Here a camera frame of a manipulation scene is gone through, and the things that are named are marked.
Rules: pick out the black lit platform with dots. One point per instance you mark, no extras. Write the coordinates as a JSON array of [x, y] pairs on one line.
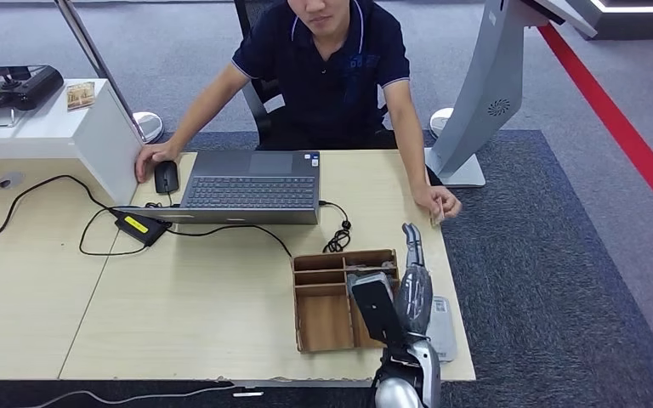
[[642, 22]]

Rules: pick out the black computer mouse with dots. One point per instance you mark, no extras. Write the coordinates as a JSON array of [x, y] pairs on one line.
[[166, 178]]

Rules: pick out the person's right forearm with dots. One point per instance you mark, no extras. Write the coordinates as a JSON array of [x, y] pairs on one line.
[[194, 121]]

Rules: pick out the black desktop terminal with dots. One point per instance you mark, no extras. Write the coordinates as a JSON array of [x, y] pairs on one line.
[[28, 84]]

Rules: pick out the grey card reader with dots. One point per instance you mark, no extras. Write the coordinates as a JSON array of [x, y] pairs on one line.
[[443, 332]]

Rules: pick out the white cabinet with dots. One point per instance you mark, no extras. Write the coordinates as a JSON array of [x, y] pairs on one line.
[[50, 132]]

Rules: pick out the grey laptop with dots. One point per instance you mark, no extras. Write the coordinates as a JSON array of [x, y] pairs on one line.
[[250, 191]]

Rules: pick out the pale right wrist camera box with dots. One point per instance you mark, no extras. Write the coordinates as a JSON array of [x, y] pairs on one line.
[[374, 307]]

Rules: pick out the round chrome pole base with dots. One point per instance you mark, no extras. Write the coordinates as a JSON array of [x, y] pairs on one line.
[[149, 126]]

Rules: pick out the person's right hand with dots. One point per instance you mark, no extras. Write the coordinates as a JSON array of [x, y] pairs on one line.
[[160, 153]]

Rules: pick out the black office chair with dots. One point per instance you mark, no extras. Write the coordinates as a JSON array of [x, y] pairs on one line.
[[259, 107]]

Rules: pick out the person's left forearm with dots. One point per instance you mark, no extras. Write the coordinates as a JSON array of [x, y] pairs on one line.
[[416, 152]]

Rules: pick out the round white floor base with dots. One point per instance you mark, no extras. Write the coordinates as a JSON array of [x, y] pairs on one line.
[[439, 121]]

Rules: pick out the black power adapter yellow label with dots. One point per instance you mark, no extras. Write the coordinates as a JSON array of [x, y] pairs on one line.
[[140, 227]]

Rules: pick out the wooden compartment tray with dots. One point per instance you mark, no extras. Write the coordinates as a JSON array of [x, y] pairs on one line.
[[323, 321]]

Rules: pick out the grey desk grommet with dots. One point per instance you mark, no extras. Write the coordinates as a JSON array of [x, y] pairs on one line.
[[10, 181]]

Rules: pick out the grey kiosk stand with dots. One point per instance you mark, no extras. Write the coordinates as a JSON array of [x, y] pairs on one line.
[[484, 84]]

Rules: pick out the small white label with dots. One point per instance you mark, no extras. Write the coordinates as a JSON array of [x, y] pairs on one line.
[[247, 394]]

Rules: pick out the person's left hand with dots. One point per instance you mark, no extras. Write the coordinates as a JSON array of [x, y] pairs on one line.
[[436, 198]]

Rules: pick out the slanted metal pole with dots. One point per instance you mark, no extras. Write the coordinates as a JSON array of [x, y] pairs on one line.
[[98, 62]]

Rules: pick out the printed card on cabinet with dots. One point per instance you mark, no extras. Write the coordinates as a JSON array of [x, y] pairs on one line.
[[81, 96]]

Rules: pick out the person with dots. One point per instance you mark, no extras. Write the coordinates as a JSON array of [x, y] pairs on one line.
[[326, 84]]

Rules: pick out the dark grey rug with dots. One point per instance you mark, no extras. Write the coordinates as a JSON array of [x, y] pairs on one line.
[[540, 270]]

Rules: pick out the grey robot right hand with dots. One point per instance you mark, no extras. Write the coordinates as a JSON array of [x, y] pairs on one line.
[[414, 298]]

